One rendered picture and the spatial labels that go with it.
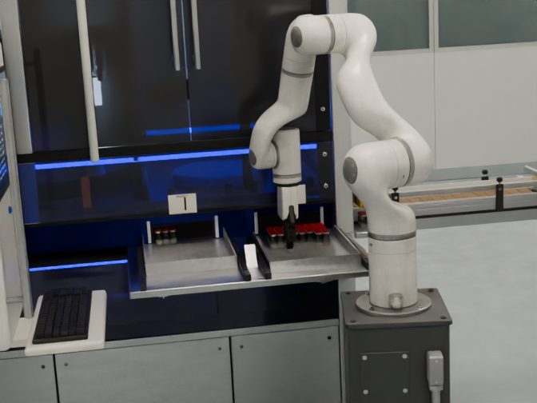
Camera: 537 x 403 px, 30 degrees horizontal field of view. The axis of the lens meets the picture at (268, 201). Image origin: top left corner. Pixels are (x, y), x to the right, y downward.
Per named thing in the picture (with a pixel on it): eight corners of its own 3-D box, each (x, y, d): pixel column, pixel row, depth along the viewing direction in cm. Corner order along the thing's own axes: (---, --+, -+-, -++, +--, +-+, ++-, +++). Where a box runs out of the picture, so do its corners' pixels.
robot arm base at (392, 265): (436, 316, 244) (435, 242, 240) (358, 319, 245) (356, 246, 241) (426, 292, 263) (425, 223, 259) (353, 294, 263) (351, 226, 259)
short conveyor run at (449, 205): (348, 237, 326) (346, 190, 323) (337, 225, 341) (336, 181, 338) (547, 220, 336) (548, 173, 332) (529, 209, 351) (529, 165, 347)
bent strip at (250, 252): (244, 265, 288) (244, 245, 287) (255, 263, 289) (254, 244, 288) (252, 278, 275) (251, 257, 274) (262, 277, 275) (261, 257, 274)
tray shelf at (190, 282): (127, 252, 315) (126, 246, 315) (344, 233, 325) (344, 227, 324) (129, 299, 269) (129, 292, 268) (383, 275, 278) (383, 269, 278)
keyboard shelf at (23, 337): (11, 305, 295) (9, 297, 294) (106, 297, 298) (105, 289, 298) (-8, 362, 251) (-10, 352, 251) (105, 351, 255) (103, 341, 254)
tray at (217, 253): (142, 245, 315) (141, 234, 315) (224, 237, 319) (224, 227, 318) (145, 276, 282) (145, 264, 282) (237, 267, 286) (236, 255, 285)
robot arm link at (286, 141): (279, 177, 287) (306, 173, 291) (276, 131, 284) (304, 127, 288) (264, 173, 294) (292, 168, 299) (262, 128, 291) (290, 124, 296)
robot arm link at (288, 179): (270, 170, 297) (271, 181, 298) (275, 176, 288) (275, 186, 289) (298, 169, 298) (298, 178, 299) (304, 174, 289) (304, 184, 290)
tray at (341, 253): (253, 243, 311) (252, 232, 310) (335, 236, 315) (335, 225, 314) (270, 273, 278) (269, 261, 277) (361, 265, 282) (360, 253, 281)
